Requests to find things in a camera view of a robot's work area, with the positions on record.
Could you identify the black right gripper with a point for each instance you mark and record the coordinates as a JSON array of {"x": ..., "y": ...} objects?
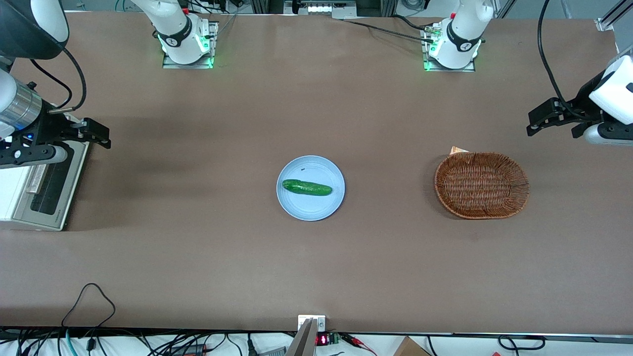
[{"x": 48, "y": 125}]

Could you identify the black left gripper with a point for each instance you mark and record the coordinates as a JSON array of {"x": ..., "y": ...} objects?
[{"x": 583, "y": 103}]

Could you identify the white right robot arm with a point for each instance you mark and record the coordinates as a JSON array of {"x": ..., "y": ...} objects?
[{"x": 173, "y": 29}]

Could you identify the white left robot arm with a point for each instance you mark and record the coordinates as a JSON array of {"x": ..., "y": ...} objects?
[{"x": 462, "y": 37}]

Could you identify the brown oval wicker basket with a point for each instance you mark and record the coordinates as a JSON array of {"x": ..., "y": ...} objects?
[{"x": 482, "y": 185}]

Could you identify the orange paper basket tag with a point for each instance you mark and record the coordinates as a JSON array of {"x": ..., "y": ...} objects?
[{"x": 457, "y": 150}]

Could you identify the green cucumber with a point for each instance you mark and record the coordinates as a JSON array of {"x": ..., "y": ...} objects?
[{"x": 306, "y": 187}]

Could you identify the light blue round plate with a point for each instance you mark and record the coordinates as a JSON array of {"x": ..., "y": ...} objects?
[{"x": 311, "y": 207}]

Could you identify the grey equipment box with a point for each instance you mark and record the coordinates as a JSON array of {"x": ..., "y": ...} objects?
[{"x": 321, "y": 9}]

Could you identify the brown cardboard box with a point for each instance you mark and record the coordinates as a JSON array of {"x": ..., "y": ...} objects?
[{"x": 410, "y": 348}]

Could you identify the red black clip leads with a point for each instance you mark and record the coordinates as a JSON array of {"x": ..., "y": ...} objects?
[{"x": 356, "y": 340}]

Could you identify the red digit display module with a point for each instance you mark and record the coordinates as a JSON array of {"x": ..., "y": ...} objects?
[{"x": 322, "y": 339}]

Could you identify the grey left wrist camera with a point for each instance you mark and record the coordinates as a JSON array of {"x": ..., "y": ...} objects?
[{"x": 610, "y": 134}]

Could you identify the aluminium frame profile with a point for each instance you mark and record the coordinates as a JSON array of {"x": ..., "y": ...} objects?
[{"x": 613, "y": 15}]

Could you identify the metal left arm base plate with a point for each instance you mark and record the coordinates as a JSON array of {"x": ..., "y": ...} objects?
[{"x": 445, "y": 69}]

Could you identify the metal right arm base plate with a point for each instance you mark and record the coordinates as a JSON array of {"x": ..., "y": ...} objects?
[{"x": 188, "y": 65}]

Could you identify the grey aluminium camera pole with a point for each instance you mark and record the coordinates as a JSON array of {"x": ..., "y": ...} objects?
[{"x": 302, "y": 343}]

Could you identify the white switch box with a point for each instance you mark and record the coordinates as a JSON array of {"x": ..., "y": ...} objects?
[{"x": 321, "y": 324}]

